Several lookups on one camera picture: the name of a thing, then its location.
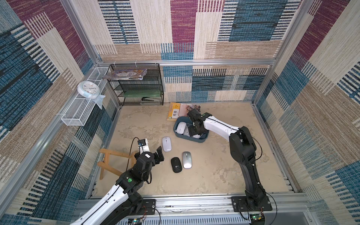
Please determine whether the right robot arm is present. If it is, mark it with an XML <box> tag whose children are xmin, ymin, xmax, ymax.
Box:
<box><xmin>187</xmin><ymin>109</ymin><xmax>272</xmax><ymax>212</ymax></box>

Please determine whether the teal plastic storage box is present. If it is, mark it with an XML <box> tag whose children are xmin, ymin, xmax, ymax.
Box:
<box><xmin>173</xmin><ymin>116</ymin><xmax>209</xmax><ymax>143</ymax></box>

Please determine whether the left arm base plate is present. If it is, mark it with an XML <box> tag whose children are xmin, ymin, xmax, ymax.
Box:
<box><xmin>137</xmin><ymin>199</ymin><xmax>156</xmax><ymax>216</ymax></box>

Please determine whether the yellow English textbook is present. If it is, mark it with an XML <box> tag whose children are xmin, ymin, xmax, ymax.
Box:
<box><xmin>166</xmin><ymin>102</ymin><xmax>201</xmax><ymax>121</ymax></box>

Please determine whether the silver slim computer mouse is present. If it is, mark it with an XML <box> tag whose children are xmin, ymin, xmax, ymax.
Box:
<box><xmin>182</xmin><ymin>151</ymin><xmax>192</xmax><ymax>169</ymax></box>

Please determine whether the magazine on shelf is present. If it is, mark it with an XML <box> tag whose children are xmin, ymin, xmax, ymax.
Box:
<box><xmin>102</xmin><ymin>69</ymin><xmax>148</xmax><ymax>80</ymax></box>

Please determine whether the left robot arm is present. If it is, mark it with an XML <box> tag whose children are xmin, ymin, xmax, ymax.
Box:
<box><xmin>72</xmin><ymin>147</ymin><xmax>164</xmax><ymax>225</ymax></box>

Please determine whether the white rounded computer mouse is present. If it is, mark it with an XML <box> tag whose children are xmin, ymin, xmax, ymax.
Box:
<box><xmin>176</xmin><ymin>121</ymin><xmax>187</xmax><ymax>135</ymax></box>

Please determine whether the white wire wall basket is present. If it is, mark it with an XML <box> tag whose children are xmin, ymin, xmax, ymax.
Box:
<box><xmin>61</xmin><ymin>67</ymin><xmax>109</xmax><ymax>126</ymax></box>

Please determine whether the black stapler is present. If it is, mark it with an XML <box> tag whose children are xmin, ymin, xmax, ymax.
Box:
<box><xmin>142</xmin><ymin>97</ymin><xmax>159</xmax><ymax>102</ymax></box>

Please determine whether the wooden stand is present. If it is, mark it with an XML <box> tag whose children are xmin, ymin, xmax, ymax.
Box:
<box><xmin>97</xmin><ymin>148</ymin><xmax>136</xmax><ymax>181</ymax></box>

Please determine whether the black computer mouse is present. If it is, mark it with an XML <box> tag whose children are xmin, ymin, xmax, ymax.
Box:
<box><xmin>171</xmin><ymin>157</ymin><xmax>182</xmax><ymax>173</ymax></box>

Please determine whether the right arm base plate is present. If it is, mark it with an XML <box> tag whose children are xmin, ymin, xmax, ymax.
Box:
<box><xmin>231</xmin><ymin>196</ymin><xmax>273</xmax><ymax>212</ymax></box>

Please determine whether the white round clock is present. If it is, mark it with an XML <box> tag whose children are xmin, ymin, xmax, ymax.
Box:
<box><xmin>77</xmin><ymin>81</ymin><xmax>100</xmax><ymax>99</ymax></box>

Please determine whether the silver grey computer mouse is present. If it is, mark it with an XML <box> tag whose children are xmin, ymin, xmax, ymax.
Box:
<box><xmin>183</xmin><ymin>126</ymin><xmax>191</xmax><ymax>137</ymax></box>

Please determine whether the black mesh desk shelf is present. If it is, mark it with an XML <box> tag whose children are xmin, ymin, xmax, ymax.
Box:
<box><xmin>108</xmin><ymin>63</ymin><xmax>164</xmax><ymax>107</ymax></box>

